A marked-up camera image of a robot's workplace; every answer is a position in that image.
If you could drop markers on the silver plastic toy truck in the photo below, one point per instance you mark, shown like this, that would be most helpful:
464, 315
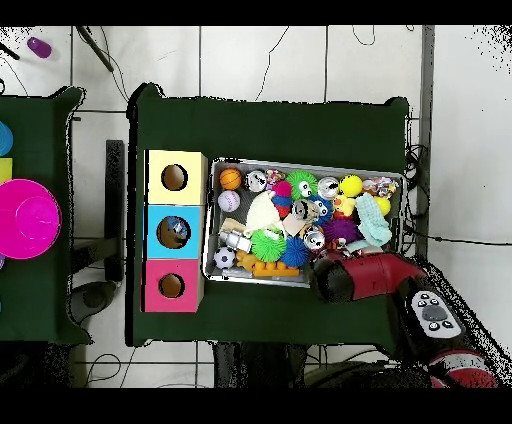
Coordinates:
234, 240

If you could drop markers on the crushed clear bottle blue label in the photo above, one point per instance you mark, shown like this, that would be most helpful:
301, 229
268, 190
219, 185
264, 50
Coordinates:
177, 227

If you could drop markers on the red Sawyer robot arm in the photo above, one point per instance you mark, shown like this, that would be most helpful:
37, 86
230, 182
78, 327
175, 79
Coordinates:
372, 276

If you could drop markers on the shallow metal mesh bin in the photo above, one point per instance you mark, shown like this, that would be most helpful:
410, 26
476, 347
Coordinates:
232, 164

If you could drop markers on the wooden box with three holes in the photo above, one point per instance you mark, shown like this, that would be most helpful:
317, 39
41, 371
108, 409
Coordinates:
192, 192

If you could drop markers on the white toy baseball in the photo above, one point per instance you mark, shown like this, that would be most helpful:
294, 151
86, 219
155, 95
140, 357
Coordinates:
228, 200

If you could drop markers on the large green fuzzy eyed ball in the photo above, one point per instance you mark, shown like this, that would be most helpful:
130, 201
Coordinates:
268, 244

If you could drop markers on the orange toy basketball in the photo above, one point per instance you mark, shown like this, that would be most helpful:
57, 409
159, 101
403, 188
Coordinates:
230, 178

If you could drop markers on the small green fuzzy eyed ball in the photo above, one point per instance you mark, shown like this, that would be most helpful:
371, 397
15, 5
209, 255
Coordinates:
300, 184

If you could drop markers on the black and white soccer ball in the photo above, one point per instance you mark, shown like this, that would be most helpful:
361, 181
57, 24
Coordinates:
224, 258

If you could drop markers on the blue fuzzy eyed ball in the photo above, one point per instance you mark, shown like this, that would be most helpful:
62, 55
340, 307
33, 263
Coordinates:
326, 210

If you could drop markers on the dark green tablecloth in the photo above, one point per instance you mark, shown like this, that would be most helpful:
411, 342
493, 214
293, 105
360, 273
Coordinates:
280, 128
40, 300

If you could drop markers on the purple spiky ball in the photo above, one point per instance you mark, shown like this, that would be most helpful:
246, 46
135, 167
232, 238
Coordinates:
342, 231

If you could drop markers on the yellow smiley ball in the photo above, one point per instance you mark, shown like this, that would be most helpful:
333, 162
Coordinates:
350, 186

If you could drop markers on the light blue cloth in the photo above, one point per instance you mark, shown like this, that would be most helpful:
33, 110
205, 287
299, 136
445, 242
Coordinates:
374, 220

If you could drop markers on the black rod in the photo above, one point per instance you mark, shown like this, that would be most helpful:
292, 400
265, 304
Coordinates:
10, 52
96, 49

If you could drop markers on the pink plastic object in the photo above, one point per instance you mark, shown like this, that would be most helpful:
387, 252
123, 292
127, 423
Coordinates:
28, 219

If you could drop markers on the yellow plastic block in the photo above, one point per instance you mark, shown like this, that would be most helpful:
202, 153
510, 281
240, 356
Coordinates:
4, 170

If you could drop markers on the blue plastic object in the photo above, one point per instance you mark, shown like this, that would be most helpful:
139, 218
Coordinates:
4, 139

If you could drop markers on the purple bottle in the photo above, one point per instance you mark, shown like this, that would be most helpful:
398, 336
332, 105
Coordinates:
39, 47

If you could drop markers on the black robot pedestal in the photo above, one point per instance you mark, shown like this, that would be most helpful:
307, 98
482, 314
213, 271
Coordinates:
256, 364

